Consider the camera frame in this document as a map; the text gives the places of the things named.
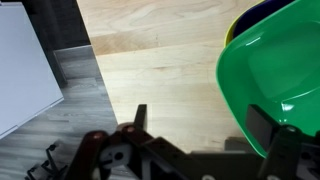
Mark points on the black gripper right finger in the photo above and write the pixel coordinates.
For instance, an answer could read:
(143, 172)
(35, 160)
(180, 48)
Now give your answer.
(283, 146)

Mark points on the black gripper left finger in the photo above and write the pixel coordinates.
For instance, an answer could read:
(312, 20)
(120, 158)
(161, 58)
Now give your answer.
(96, 150)

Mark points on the green plastic bowl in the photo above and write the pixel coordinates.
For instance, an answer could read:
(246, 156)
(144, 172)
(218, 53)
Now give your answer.
(280, 66)

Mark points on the yellow plastic bowl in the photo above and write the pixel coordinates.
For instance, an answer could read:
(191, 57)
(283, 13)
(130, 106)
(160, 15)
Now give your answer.
(228, 36)

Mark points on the blue plastic bowl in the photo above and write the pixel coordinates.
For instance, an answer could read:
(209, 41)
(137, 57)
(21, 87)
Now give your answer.
(256, 15)

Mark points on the white flat panel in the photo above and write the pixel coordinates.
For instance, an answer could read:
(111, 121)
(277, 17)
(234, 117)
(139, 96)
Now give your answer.
(23, 66)

